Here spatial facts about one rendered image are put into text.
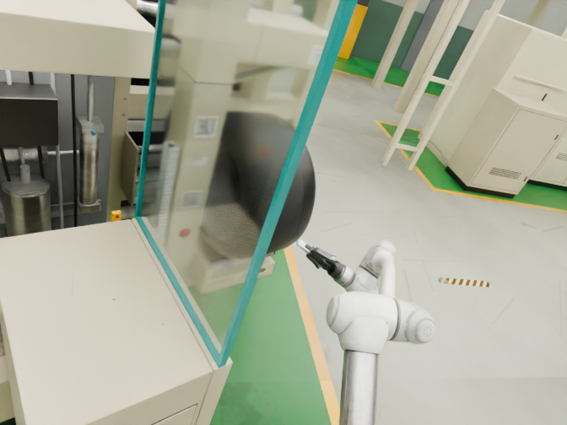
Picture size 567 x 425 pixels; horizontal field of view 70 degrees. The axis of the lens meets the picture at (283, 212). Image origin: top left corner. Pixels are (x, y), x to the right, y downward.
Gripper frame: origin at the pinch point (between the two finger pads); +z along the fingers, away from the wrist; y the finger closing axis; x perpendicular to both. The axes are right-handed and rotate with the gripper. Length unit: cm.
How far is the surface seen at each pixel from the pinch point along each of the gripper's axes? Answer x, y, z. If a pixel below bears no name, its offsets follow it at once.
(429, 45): 603, 155, -136
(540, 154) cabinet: 394, 67, -289
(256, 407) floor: -47, 82, -46
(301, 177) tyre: 4.3, -27.9, 23.5
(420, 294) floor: 97, 91, -155
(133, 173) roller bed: -4, 26, 75
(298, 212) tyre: -3.9, -20.7, 16.4
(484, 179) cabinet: 352, 121, -256
